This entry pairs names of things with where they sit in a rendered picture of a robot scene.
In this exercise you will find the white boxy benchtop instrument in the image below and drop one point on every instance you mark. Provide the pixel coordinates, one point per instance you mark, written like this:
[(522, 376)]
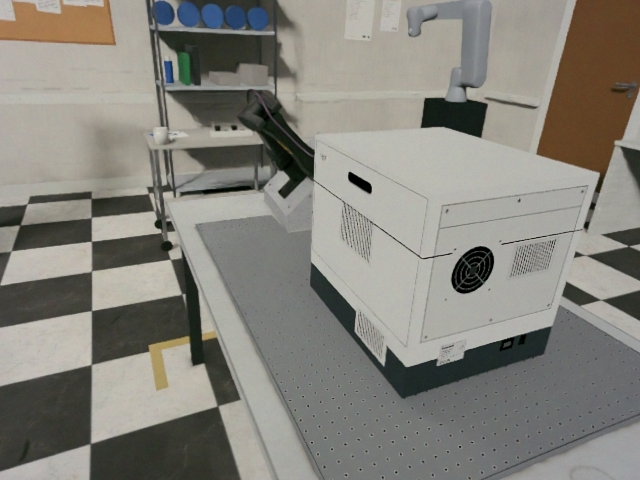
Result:
[(442, 254)]

